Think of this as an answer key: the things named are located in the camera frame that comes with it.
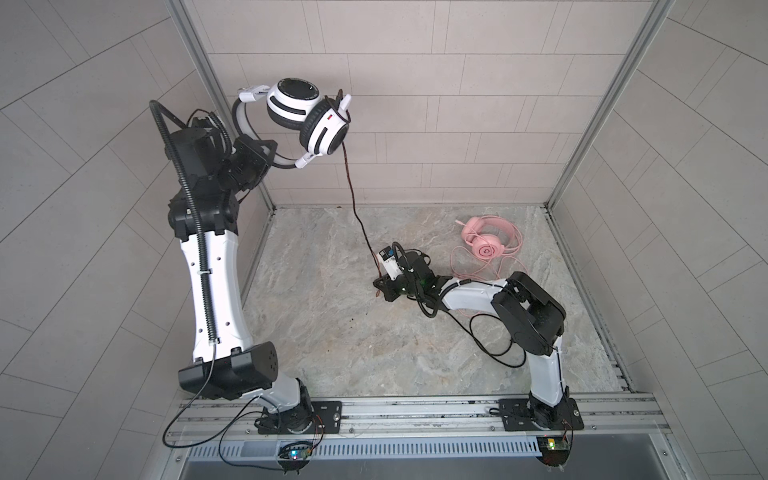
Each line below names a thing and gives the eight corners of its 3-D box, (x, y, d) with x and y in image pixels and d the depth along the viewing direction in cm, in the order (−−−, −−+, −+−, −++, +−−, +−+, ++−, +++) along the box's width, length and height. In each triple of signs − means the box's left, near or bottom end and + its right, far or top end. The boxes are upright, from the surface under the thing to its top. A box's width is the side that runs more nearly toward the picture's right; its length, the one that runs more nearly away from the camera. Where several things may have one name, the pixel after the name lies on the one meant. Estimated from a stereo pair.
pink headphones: (479, 266, 101) (484, 252, 94) (455, 236, 109) (459, 221, 102) (525, 245, 106) (534, 230, 100) (500, 218, 115) (506, 203, 108)
